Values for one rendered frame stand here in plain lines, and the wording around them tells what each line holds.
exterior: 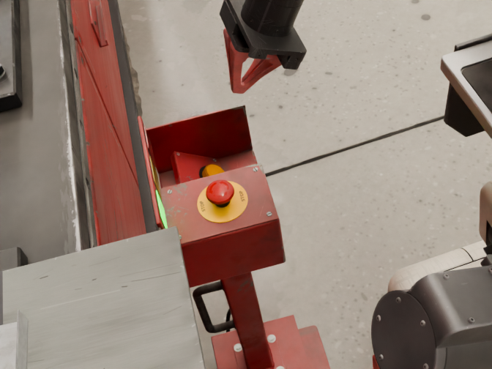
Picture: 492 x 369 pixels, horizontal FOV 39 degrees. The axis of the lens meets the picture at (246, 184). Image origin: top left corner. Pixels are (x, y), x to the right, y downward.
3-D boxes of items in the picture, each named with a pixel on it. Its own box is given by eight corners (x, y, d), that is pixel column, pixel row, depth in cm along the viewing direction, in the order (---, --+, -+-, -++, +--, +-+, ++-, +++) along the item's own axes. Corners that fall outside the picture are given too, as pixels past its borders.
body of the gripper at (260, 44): (247, 62, 71) (271, 1, 66) (220, 4, 77) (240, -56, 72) (302, 66, 74) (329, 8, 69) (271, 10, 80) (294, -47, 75)
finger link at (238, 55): (216, 104, 78) (241, 36, 72) (199, 64, 82) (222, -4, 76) (269, 106, 81) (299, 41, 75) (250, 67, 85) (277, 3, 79)
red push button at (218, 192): (239, 211, 97) (236, 196, 94) (211, 218, 97) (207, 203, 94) (233, 189, 100) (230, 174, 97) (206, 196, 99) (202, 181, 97)
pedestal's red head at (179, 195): (286, 263, 104) (275, 192, 90) (183, 291, 104) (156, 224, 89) (255, 165, 117) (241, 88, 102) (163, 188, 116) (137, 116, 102)
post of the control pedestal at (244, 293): (274, 367, 151) (241, 233, 109) (250, 374, 151) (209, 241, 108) (268, 345, 155) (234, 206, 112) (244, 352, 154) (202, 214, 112)
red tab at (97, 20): (108, 45, 157) (99, 21, 151) (99, 47, 157) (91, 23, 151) (102, 5, 166) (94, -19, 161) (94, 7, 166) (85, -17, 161)
